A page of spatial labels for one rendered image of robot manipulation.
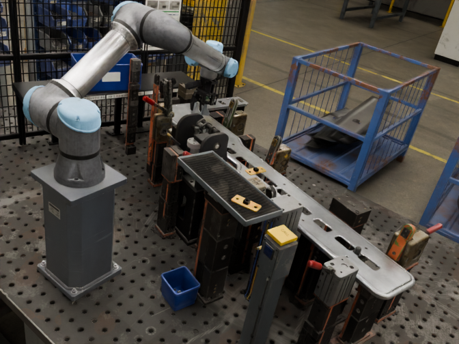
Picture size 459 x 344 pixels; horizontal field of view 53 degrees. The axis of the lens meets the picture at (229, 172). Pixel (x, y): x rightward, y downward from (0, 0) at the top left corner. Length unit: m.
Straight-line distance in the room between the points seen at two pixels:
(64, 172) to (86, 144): 0.11
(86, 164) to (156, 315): 0.55
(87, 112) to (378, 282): 0.98
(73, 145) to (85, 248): 0.35
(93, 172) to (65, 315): 0.47
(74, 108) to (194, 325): 0.78
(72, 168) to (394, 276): 1.01
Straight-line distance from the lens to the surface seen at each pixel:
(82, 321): 1.58
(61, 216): 1.48
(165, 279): 1.58
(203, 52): 1.69
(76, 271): 1.60
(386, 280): 1.49
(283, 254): 1.24
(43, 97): 1.47
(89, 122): 1.35
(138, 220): 1.98
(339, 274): 1.34
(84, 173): 1.41
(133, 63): 2.22
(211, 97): 2.06
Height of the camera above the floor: 1.89
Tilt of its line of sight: 30 degrees down
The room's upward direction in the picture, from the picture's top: 11 degrees clockwise
